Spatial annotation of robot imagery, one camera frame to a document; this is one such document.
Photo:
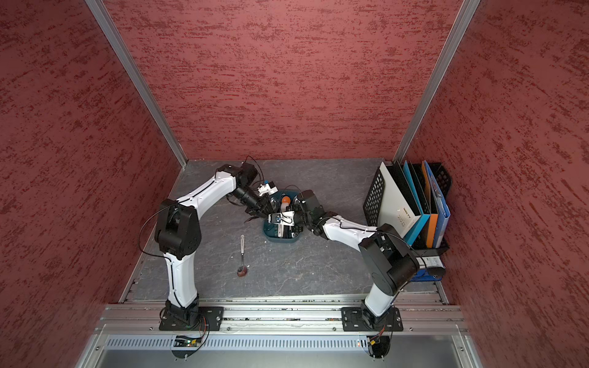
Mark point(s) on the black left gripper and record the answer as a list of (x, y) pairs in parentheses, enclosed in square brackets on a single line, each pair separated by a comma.
[(263, 204)]

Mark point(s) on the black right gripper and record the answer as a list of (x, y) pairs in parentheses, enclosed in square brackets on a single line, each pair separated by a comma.
[(294, 229)]

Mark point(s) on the orange plastic spoon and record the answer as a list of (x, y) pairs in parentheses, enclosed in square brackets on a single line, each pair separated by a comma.
[(286, 201)]

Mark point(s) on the white printed spoon handle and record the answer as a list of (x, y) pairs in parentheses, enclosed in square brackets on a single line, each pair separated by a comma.
[(242, 269)]

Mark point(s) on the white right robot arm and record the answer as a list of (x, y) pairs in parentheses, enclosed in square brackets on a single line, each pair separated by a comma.
[(389, 260)]

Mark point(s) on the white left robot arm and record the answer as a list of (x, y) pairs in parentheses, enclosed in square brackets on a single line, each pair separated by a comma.
[(178, 231)]

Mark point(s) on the teal plastic storage box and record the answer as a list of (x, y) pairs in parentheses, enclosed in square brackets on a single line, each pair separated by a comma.
[(276, 201)]

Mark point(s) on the blue box under rack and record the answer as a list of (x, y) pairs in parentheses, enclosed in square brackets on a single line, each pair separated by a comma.
[(431, 269)]

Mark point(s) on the white folder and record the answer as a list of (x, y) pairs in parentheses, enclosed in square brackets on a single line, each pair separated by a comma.
[(396, 208)]

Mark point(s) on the teal folder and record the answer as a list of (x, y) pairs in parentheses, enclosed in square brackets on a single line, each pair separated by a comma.
[(415, 236)]

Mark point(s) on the black mesh file rack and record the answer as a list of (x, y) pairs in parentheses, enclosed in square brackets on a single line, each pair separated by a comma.
[(375, 194)]

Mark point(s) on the orange folder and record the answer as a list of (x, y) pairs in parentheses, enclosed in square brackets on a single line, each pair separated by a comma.
[(429, 230)]

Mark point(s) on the blue binder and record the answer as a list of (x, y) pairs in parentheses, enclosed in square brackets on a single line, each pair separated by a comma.
[(439, 199)]

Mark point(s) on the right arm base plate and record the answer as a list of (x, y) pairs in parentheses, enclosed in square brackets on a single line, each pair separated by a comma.
[(361, 319)]

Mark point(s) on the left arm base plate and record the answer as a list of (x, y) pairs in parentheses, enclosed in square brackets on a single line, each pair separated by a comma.
[(202, 319)]

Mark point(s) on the aluminium front rail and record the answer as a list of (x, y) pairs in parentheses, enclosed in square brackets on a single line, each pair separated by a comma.
[(290, 318)]

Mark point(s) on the left aluminium corner post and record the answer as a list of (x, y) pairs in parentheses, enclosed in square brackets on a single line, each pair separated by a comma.
[(110, 31)]

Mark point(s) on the aluminium corner post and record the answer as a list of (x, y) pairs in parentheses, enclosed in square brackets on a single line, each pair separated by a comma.
[(110, 31), (461, 23)]

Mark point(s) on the right aluminium corner post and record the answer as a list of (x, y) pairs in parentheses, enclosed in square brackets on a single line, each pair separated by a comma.
[(461, 23)]

